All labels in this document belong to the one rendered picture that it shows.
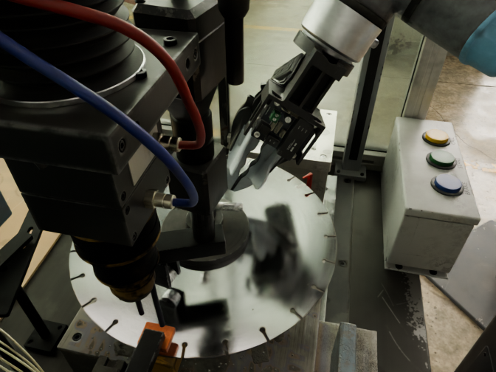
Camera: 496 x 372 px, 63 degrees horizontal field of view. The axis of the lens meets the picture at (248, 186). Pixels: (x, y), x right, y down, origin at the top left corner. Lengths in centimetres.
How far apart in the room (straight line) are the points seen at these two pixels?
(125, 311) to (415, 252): 48
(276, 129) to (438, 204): 34
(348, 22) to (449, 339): 138
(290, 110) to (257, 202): 17
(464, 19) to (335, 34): 11
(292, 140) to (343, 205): 44
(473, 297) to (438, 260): 104
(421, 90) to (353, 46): 46
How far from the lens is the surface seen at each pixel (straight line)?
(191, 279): 47
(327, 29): 43
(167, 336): 42
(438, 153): 79
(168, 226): 52
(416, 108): 89
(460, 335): 169
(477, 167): 248
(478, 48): 43
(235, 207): 48
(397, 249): 73
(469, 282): 183
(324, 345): 58
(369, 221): 85
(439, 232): 71
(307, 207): 55
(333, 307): 69
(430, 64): 85
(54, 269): 81
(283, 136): 44
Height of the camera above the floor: 133
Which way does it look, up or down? 41 degrees down
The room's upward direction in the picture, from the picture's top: straight up
